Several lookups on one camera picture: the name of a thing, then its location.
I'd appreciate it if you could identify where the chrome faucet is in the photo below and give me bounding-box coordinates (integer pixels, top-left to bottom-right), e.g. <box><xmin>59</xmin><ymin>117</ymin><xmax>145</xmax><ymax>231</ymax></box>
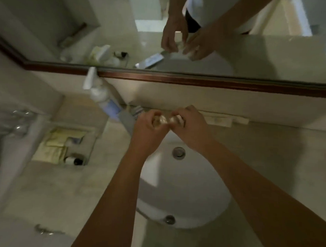
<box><xmin>117</xmin><ymin>104</ymin><xmax>145</xmax><ymax>136</ymax></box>

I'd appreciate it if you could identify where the clear drinking glass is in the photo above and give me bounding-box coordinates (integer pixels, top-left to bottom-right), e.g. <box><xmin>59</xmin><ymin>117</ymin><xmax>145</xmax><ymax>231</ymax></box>
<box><xmin>11</xmin><ymin>109</ymin><xmax>34</xmax><ymax>121</ymax></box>
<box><xmin>14</xmin><ymin>123</ymin><xmax>30</xmax><ymax>137</ymax></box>

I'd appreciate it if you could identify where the pale yellow amenity packet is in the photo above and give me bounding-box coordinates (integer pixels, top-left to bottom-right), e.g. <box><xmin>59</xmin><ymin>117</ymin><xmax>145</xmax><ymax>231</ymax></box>
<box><xmin>33</xmin><ymin>145</ymin><xmax>67</xmax><ymax>163</ymax></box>
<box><xmin>44</xmin><ymin>128</ymin><xmax>86</xmax><ymax>149</ymax></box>

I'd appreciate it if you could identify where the beige amenity tray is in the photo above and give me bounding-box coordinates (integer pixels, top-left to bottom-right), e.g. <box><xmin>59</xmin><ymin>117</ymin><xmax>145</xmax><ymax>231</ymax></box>
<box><xmin>31</xmin><ymin>124</ymin><xmax>98</xmax><ymax>167</ymax></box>

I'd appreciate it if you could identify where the white pump bottle blue label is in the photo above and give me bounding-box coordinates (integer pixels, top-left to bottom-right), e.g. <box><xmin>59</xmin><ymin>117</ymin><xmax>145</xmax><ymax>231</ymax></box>
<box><xmin>81</xmin><ymin>67</ymin><xmax>123</xmax><ymax>123</ymax></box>

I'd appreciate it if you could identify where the chrome sink drain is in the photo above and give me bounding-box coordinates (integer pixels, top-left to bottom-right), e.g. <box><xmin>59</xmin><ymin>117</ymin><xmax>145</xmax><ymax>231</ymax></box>
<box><xmin>172</xmin><ymin>146</ymin><xmax>186</xmax><ymax>161</ymax></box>

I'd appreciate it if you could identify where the person's left hand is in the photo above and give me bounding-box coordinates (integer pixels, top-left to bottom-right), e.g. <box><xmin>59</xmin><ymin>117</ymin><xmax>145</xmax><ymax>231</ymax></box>
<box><xmin>129</xmin><ymin>108</ymin><xmax>171</xmax><ymax>157</ymax></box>

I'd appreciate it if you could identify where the small clear bottle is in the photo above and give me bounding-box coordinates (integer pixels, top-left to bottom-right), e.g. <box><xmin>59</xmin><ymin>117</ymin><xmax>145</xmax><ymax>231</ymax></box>
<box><xmin>152</xmin><ymin>114</ymin><xmax>186</xmax><ymax>128</ymax></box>

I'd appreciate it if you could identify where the white sink basin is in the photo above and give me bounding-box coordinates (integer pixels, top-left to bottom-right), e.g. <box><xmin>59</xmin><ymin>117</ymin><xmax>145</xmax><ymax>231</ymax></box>
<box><xmin>135</xmin><ymin>129</ymin><xmax>234</xmax><ymax>231</ymax></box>

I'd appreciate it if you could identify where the wood framed wall mirror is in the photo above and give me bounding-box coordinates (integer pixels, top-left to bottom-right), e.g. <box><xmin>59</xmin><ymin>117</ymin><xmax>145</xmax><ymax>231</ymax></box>
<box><xmin>0</xmin><ymin>0</ymin><xmax>326</xmax><ymax>99</ymax></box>

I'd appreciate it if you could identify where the person's right hand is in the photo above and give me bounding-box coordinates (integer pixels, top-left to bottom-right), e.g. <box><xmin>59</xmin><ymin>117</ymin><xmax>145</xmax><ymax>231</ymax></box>
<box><xmin>170</xmin><ymin>104</ymin><xmax>215</xmax><ymax>154</ymax></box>

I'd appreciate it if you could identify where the person's right forearm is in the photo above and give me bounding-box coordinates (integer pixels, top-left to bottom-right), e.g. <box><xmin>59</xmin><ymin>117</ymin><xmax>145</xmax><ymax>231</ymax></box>
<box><xmin>193</xmin><ymin>139</ymin><xmax>326</xmax><ymax>247</ymax></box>

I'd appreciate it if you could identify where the person's left forearm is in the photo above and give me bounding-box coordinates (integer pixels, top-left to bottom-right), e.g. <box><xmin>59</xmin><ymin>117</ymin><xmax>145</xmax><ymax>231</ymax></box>
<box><xmin>69</xmin><ymin>144</ymin><xmax>155</xmax><ymax>247</ymax></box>

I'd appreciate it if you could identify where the small bottle black cap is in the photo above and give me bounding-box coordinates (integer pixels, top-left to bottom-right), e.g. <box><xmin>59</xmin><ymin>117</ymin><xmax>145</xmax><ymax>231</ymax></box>
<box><xmin>64</xmin><ymin>156</ymin><xmax>84</xmax><ymax>167</ymax></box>

